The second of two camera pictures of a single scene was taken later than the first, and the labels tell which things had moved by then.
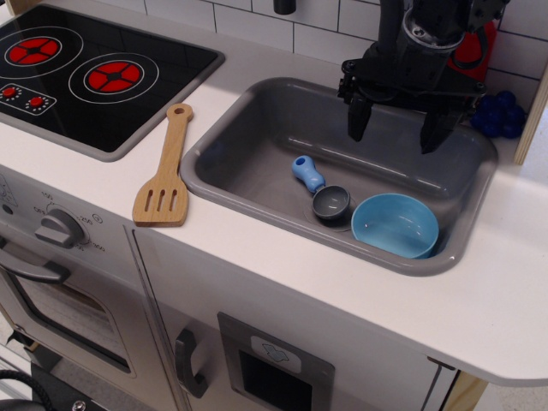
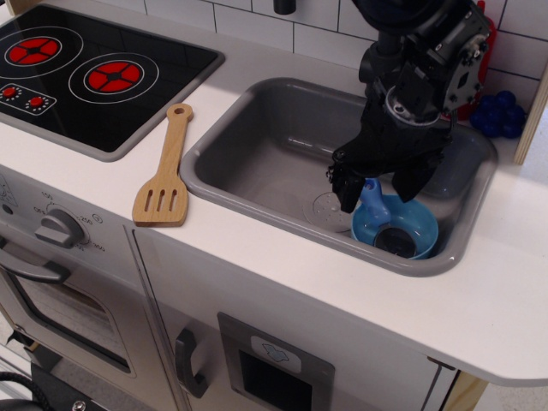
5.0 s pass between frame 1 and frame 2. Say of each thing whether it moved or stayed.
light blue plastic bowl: stayed
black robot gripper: moved
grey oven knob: stayed
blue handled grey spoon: moved
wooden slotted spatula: stayed
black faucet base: stayed
